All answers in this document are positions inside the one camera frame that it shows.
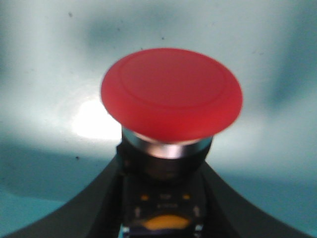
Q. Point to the red push button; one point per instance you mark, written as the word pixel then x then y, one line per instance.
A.
pixel 170 104

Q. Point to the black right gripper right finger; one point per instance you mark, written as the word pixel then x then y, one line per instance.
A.
pixel 229 215

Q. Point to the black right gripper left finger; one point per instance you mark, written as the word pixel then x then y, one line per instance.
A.
pixel 67 213

